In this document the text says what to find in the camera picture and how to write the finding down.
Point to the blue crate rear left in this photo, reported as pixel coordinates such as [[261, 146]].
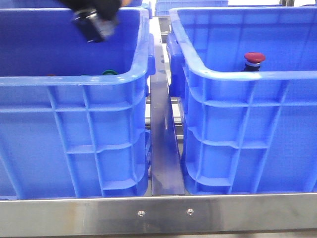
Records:
[[56, 4]]

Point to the rail screw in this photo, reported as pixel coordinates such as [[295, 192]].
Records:
[[190, 211], [141, 213]]

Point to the stainless steel front rail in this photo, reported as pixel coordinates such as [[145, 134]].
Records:
[[163, 215]]

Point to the left rail screw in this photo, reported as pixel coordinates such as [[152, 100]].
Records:
[[141, 213]]

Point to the blue crate rear right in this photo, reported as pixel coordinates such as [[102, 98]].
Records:
[[163, 6]]

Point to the blue plastic crate left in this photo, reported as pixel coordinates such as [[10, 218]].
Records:
[[66, 130]]

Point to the green push button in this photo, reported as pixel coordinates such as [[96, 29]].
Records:
[[109, 72]]

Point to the yellow mushroom push button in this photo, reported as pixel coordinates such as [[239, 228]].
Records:
[[92, 26]]

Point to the right rail screw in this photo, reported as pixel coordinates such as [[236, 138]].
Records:
[[190, 211]]

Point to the metal divider rail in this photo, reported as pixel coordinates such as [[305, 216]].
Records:
[[166, 173]]

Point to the blue plastic crate right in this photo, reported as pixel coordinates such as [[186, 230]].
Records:
[[247, 132]]

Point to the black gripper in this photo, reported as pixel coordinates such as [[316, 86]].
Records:
[[106, 9]]

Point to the red mushroom push button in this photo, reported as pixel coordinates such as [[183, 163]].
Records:
[[253, 61]]

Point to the blue plastic crate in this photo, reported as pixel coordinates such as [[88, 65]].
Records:
[[66, 130], [247, 132]]

